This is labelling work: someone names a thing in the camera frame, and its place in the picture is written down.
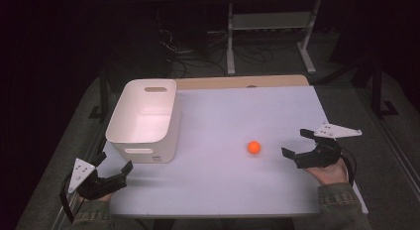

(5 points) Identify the white plastic bin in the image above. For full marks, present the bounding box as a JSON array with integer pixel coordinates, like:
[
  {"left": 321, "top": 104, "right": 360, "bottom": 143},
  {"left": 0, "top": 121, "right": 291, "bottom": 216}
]
[{"left": 105, "top": 78, "right": 182, "bottom": 165}]

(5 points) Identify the person's right hand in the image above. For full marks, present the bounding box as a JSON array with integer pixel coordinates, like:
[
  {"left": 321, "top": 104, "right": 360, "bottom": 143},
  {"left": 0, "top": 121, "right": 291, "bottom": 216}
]
[{"left": 303, "top": 158, "right": 350, "bottom": 186}]

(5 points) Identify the black metal stand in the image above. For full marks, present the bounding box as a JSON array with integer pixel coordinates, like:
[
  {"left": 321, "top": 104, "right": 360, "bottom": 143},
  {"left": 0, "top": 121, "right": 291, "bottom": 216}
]
[{"left": 369, "top": 57, "right": 399, "bottom": 119}]

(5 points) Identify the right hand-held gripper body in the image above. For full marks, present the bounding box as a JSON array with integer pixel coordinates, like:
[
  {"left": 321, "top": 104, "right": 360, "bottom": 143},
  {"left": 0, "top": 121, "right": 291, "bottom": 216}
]
[{"left": 294, "top": 123, "right": 363, "bottom": 170}]

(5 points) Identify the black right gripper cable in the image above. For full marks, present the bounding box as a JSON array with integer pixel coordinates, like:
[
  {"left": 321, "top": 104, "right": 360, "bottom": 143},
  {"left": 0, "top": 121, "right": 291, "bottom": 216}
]
[{"left": 340, "top": 153, "right": 358, "bottom": 186}]

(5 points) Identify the tangle of black floor cables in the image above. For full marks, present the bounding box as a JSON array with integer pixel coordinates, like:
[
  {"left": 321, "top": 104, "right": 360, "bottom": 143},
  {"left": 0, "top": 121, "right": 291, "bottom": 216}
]
[{"left": 157, "top": 27, "right": 275, "bottom": 78}]

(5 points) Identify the orange ball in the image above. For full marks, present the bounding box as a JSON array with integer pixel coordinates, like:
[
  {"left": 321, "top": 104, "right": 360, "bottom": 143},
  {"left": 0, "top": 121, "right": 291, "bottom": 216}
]
[{"left": 247, "top": 140, "right": 262, "bottom": 155}]

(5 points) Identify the person's left hand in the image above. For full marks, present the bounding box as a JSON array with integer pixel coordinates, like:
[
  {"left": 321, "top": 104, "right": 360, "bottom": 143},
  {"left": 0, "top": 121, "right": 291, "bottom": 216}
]
[{"left": 76, "top": 190, "right": 115, "bottom": 205}]

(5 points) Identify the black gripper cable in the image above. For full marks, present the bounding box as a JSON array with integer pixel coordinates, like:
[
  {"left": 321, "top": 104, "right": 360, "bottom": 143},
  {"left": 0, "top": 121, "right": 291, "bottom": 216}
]
[
  {"left": 58, "top": 172, "right": 76, "bottom": 224},
  {"left": 340, "top": 153, "right": 358, "bottom": 186}
]

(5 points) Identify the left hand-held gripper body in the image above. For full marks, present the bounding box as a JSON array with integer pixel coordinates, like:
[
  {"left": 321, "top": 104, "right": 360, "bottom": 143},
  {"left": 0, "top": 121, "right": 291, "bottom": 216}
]
[{"left": 67, "top": 158, "right": 129, "bottom": 201}]

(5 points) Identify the white metal stand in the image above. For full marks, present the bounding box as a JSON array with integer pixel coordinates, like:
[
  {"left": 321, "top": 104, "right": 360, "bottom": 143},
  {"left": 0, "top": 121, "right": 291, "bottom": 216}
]
[{"left": 226, "top": 0, "right": 323, "bottom": 76}]

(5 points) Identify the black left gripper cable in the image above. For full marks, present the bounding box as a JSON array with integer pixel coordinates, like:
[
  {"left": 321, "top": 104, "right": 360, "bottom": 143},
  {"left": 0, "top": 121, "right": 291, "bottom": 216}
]
[{"left": 58, "top": 172, "right": 76, "bottom": 224}]

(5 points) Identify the white table cover sheet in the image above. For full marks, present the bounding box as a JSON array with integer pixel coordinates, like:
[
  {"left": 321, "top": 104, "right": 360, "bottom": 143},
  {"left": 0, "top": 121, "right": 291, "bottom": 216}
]
[{"left": 97, "top": 85, "right": 369, "bottom": 218}]

